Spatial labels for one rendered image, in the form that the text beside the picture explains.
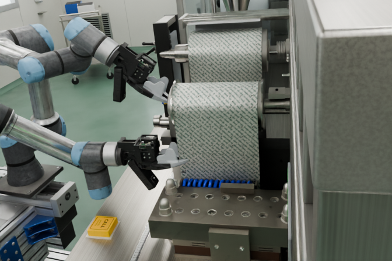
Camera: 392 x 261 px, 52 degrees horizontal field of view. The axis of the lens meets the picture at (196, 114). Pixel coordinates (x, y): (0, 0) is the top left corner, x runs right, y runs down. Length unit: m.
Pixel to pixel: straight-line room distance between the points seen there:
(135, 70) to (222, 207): 0.46
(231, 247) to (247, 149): 0.27
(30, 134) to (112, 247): 0.44
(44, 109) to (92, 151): 0.56
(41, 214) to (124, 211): 0.59
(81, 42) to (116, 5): 6.00
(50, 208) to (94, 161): 0.60
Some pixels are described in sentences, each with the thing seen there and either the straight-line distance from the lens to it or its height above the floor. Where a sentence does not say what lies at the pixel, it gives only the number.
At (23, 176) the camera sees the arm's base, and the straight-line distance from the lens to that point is 1.83.
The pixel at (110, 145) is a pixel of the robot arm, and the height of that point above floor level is 1.15.
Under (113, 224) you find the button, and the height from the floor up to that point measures 0.92.
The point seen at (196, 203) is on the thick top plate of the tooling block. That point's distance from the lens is 1.13.
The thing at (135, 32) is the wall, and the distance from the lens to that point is 7.17.
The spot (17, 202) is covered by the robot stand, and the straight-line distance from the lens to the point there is 1.92.
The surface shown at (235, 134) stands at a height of 1.18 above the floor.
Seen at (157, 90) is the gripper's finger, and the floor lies 1.30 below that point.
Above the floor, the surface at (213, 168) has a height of 1.07.
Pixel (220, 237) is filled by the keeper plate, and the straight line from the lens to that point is 1.05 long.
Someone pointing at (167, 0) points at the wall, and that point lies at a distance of 6.89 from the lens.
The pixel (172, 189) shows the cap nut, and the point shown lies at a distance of 1.16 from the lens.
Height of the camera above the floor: 1.69
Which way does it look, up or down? 24 degrees down
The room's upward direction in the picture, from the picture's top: 6 degrees counter-clockwise
